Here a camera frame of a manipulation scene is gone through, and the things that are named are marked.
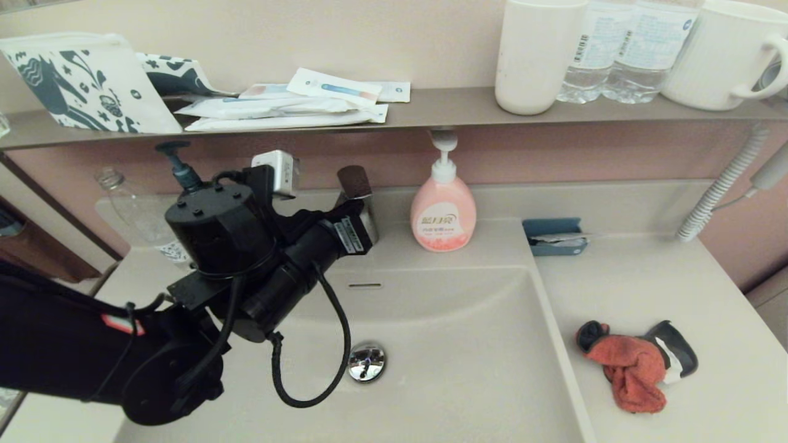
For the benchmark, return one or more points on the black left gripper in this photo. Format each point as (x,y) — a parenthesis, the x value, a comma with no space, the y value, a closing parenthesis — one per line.
(348,237)

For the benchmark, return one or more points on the chrome faucet with brown lever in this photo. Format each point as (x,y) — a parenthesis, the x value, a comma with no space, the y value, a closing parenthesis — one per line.
(355,181)

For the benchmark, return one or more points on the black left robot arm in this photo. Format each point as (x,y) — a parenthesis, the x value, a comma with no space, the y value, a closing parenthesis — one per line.
(215,227)

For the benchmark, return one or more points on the beige sink basin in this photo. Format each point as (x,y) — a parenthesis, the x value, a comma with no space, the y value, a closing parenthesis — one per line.
(462,369)

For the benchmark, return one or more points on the pink hand soap pump bottle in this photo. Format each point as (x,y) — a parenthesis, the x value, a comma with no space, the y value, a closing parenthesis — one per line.
(443,215)

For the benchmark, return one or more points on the long white sealed packet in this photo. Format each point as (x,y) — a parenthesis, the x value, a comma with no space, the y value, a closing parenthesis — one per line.
(265,107)
(295,120)

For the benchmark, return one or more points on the chrome drain stopper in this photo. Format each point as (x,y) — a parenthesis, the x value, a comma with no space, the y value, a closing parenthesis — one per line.
(367,363)

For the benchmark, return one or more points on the white toothbrush packet blue print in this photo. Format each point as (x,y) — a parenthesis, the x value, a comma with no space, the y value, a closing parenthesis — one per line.
(335,88)

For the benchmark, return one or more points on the small white sachet with logo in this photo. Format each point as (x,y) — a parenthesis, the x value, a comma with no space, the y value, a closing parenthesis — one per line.
(397,91)

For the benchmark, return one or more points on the white packet with pink print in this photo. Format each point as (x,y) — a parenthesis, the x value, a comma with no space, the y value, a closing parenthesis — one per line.
(265,91)

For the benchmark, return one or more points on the dark grey pump bottle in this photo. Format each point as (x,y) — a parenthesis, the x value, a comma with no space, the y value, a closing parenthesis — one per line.
(181,169)

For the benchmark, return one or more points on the blue soap tray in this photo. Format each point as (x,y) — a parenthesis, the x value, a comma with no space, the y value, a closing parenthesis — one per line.
(542,226)

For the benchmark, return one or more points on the silver packet in tray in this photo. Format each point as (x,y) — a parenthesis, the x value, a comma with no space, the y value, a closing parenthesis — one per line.
(554,239)

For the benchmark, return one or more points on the clear empty plastic bottle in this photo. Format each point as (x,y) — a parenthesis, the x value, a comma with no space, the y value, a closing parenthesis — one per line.
(132,209)

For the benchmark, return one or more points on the small white teal-print pouch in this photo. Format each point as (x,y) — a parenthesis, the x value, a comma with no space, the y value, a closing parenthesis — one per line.
(177,75)

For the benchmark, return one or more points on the white plain tumbler cup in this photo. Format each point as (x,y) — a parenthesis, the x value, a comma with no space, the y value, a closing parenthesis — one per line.
(535,55)

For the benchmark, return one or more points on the brown hanging towel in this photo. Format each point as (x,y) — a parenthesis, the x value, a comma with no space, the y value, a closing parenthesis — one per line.
(37,246)

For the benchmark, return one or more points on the large white teal-print pouch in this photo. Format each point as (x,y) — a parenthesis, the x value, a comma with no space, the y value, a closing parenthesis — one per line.
(74,80)

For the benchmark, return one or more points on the clear water bottle white label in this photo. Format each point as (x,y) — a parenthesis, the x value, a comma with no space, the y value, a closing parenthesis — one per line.
(652,43)
(597,43)

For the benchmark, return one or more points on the clear glass cup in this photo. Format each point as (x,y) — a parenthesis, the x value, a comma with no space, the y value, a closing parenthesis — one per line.
(4,125)

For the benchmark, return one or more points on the white ribbed mug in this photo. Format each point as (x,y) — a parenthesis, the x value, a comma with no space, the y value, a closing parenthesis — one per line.
(714,55)

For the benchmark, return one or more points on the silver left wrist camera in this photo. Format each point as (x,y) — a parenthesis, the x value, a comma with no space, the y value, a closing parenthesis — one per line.
(280,172)

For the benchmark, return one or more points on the grey wall shelf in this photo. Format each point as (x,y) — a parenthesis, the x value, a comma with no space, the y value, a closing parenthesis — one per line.
(443,109)

